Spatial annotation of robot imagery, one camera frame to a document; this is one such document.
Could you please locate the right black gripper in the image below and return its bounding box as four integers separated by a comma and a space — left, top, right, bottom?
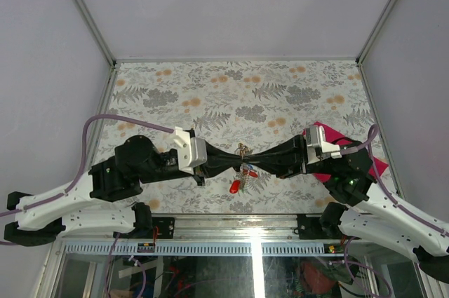
245, 134, 337, 179

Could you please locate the key bunch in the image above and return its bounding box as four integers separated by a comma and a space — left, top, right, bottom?
229, 143, 258, 194

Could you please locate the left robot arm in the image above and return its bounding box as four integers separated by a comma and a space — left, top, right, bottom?
3, 135, 243, 247

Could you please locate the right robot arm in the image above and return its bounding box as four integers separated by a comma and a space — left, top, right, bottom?
243, 126, 448, 283

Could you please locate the pink cloth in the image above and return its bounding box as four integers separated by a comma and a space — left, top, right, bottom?
307, 122, 389, 183

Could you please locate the floral table mat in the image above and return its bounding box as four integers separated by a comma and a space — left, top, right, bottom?
104, 60, 374, 214

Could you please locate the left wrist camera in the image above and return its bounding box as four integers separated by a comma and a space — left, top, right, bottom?
172, 127, 208, 175

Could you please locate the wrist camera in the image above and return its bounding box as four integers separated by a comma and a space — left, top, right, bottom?
172, 127, 208, 175
304, 125, 342, 165

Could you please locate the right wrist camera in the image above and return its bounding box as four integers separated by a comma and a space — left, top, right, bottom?
304, 125, 342, 165

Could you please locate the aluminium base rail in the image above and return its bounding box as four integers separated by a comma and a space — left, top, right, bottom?
63, 215, 347, 257

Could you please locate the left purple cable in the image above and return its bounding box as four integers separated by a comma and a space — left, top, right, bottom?
0, 114, 176, 245

